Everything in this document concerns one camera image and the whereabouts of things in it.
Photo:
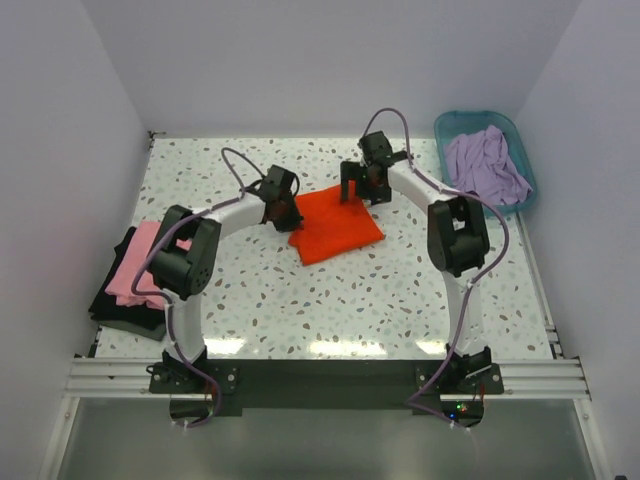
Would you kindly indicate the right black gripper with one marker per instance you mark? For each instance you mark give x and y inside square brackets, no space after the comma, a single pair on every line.
[348,171]

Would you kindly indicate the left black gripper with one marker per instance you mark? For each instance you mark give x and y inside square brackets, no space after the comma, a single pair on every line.
[293,222]

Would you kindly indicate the orange t shirt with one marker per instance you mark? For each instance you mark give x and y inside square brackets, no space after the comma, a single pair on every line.
[331,227]

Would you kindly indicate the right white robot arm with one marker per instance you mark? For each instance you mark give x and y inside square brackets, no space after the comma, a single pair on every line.
[457,237]

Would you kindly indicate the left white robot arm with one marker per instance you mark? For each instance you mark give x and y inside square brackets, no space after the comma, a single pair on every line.
[183,254]

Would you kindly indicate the lilac t shirt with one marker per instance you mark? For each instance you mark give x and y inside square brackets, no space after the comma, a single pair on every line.
[481,163]

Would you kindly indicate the teal plastic basket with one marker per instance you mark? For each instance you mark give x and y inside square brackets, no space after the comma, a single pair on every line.
[453,123]

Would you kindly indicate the pink folded t shirt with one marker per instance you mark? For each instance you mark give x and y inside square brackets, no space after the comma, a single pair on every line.
[119,287]

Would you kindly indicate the black folded t shirt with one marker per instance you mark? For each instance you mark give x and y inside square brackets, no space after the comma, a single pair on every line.
[140,320]

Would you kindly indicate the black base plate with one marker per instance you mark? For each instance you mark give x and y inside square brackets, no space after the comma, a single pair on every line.
[231,387]

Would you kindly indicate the aluminium frame rail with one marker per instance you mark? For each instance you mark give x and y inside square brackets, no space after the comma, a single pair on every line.
[557,379]

